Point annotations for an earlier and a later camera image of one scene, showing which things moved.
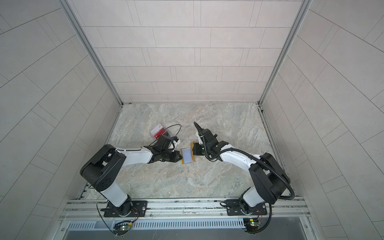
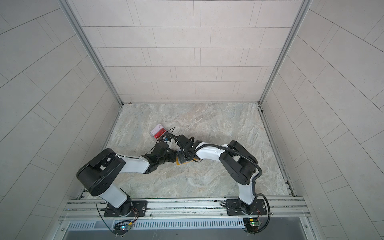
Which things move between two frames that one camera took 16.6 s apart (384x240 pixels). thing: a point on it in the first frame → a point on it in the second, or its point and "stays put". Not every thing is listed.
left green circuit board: (120, 230) stays put
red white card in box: (158, 131) stays put
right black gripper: (196, 147) → (181, 158)
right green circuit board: (252, 224) stays put
